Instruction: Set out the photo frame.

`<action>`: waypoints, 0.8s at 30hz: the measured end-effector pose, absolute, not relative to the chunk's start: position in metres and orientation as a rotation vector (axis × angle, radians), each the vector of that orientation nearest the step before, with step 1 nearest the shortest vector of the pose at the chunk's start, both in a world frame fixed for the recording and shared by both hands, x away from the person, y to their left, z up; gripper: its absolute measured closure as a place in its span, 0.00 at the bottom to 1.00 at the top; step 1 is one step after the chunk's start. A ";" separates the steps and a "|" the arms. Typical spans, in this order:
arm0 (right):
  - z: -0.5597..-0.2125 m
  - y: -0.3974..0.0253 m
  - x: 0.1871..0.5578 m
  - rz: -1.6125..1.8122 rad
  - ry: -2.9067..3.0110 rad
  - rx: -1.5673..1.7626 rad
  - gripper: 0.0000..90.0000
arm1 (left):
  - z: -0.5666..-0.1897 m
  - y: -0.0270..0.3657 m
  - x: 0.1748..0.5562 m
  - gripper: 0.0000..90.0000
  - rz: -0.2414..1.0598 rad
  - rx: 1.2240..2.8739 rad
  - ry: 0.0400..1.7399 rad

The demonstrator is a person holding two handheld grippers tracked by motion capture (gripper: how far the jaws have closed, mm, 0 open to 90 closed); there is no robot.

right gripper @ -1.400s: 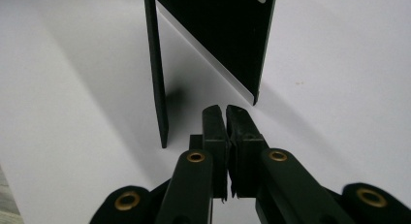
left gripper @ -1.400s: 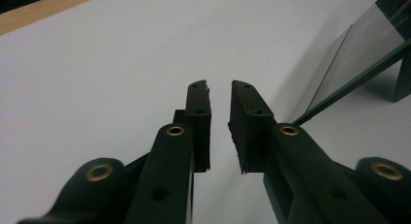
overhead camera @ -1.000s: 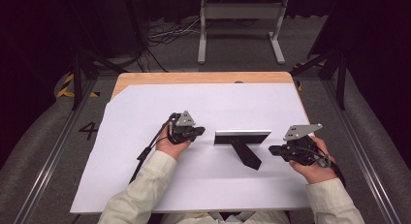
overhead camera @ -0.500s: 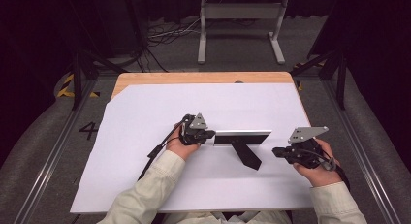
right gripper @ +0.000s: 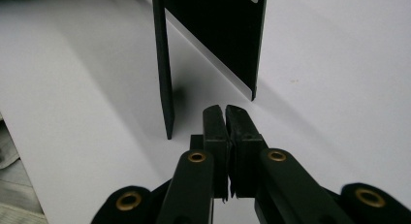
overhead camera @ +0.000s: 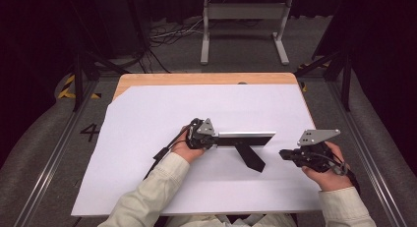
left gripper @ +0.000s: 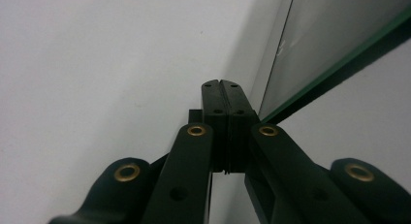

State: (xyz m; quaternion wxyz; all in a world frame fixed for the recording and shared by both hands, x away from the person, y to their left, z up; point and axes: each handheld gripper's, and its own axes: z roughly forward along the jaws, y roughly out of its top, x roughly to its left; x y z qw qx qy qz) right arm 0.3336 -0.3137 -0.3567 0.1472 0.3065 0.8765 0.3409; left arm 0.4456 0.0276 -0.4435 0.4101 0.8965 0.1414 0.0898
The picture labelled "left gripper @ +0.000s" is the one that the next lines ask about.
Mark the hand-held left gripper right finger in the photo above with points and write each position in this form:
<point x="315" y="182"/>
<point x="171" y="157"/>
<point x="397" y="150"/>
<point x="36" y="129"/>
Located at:
<point x="239" y="133"/>

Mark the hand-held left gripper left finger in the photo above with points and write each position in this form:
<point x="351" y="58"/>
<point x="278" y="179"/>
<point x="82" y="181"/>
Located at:
<point x="214" y="127"/>

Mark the glass photo frame black back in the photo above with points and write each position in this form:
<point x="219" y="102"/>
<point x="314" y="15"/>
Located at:
<point x="323" y="46"/>

